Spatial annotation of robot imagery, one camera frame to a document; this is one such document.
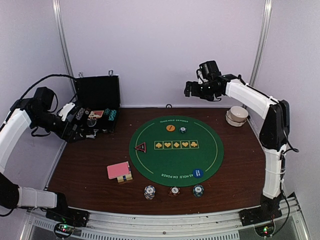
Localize red card deck in case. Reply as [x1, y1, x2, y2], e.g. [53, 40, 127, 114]
[88, 110, 104, 119]

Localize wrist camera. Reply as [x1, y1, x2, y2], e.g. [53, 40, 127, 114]
[33, 86, 58, 113]
[196, 60, 221, 82]

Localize brown chips in case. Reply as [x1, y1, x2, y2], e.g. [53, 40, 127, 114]
[84, 107, 91, 115]

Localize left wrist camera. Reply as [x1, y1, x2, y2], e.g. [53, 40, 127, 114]
[33, 86, 58, 113]

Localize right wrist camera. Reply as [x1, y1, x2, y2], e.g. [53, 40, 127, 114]
[196, 60, 221, 82]

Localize triangular black red button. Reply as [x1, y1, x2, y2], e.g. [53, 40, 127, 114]
[134, 142, 147, 153]

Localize blue white chip stack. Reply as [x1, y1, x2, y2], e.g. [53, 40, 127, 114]
[144, 185, 156, 200]

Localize clear dealer button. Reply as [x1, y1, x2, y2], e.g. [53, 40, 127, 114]
[86, 118, 97, 128]

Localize orange round button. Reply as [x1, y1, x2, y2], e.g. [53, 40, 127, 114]
[166, 124, 176, 132]

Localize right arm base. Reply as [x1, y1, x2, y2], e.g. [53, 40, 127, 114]
[239, 206, 283, 227]

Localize pink playing card deck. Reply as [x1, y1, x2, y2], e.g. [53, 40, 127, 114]
[106, 161, 131, 180]

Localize blue round button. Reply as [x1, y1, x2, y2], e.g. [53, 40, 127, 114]
[192, 168, 204, 179]

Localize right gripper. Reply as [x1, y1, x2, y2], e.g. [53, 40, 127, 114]
[184, 81, 218, 101]

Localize black poker case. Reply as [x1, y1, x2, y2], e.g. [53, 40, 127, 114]
[73, 75, 121, 134]

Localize clear card box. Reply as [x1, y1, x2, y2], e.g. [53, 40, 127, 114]
[116, 161, 133, 183]

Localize brown chip stack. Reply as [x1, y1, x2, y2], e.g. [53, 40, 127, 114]
[168, 186, 180, 197]

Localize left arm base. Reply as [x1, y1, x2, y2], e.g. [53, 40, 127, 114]
[45, 208, 90, 227]

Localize round green poker mat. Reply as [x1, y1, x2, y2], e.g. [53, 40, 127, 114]
[129, 115, 224, 187]

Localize white saucer dish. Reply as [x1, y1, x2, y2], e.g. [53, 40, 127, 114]
[225, 110, 248, 128]

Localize green blue chip stack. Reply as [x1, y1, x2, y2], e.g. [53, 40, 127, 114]
[192, 184, 204, 198]

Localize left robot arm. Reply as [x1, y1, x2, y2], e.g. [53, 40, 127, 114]
[0, 87, 87, 222]

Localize blue white chips in case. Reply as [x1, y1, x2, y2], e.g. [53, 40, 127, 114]
[75, 107, 85, 121]

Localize green blue chips in case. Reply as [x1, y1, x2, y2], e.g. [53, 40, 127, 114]
[103, 108, 111, 116]

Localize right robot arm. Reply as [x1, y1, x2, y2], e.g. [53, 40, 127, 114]
[184, 74, 298, 221]

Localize white bowl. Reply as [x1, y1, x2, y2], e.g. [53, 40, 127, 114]
[229, 106, 249, 123]

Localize teal chip row in case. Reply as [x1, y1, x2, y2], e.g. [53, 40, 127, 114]
[108, 109, 118, 121]

